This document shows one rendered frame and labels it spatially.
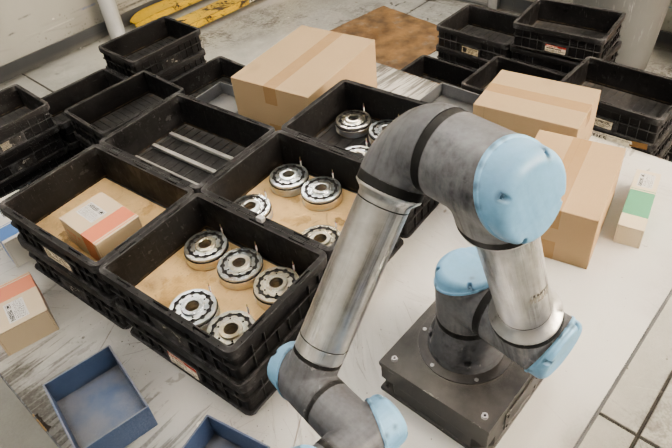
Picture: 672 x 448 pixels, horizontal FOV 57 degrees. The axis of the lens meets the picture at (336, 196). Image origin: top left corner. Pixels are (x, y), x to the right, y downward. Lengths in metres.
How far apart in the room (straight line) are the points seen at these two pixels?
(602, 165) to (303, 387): 1.03
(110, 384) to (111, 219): 0.38
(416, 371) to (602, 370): 0.40
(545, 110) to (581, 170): 0.28
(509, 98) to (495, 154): 1.19
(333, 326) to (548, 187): 0.34
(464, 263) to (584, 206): 0.49
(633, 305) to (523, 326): 0.60
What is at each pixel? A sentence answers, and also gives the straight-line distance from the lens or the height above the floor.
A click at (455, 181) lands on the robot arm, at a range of 0.71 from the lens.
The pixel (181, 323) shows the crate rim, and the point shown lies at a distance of 1.23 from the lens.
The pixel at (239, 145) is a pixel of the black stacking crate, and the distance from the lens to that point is 1.81.
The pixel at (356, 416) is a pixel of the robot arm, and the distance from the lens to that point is 0.86.
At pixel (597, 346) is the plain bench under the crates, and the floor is 0.70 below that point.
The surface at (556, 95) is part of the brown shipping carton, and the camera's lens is 1.92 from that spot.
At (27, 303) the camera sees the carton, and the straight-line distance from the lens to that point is 1.65.
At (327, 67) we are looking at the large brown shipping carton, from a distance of 1.99.
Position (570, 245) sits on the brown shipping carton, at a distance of 1.57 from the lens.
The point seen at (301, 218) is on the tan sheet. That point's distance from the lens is 1.52.
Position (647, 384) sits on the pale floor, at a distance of 2.33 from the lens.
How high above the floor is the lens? 1.84
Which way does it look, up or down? 40 degrees down
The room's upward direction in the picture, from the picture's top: 7 degrees counter-clockwise
